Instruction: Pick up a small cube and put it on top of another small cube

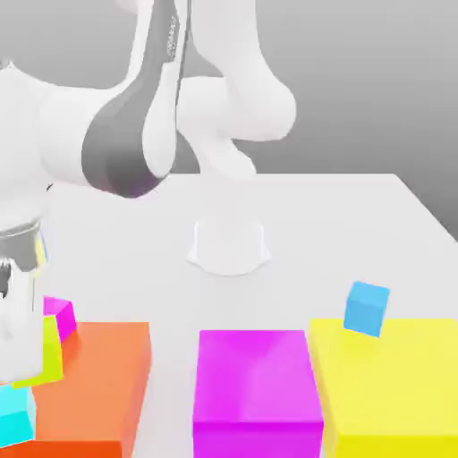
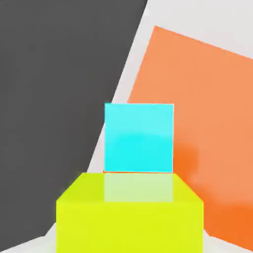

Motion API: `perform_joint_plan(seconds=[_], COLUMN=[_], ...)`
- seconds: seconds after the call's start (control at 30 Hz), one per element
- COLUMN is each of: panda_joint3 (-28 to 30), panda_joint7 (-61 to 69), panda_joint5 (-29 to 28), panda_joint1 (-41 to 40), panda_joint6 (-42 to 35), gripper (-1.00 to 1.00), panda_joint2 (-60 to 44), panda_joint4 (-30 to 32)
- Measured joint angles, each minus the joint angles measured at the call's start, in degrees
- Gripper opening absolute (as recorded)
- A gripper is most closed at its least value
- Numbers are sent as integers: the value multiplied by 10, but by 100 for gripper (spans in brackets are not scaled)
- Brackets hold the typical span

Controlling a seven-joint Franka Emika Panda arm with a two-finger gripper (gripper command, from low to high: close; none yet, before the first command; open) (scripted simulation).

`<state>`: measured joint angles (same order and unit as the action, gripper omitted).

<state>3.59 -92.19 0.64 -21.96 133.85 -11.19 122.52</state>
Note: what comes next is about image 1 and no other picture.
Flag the small magenta cube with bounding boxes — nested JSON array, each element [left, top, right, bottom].
[[42, 295, 79, 344]]

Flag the small blue cube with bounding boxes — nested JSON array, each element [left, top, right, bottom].
[[343, 280, 392, 339]]

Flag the large orange box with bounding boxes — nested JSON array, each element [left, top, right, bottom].
[[0, 320, 152, 458]]

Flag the large magenta box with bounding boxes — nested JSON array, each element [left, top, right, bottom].
[[191, 329, 326, 458]]

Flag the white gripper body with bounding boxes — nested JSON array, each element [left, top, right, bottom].
[[0, 307, 46, 386]]

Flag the large yellow box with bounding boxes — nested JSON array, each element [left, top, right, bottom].
[[308, 318, 458, 458]]

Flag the small yellow-green cube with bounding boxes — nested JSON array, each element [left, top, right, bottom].
[[12, 314, 64, 390]]

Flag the small cyan cube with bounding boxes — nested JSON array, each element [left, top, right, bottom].
[[0, 384, 38, 449]]

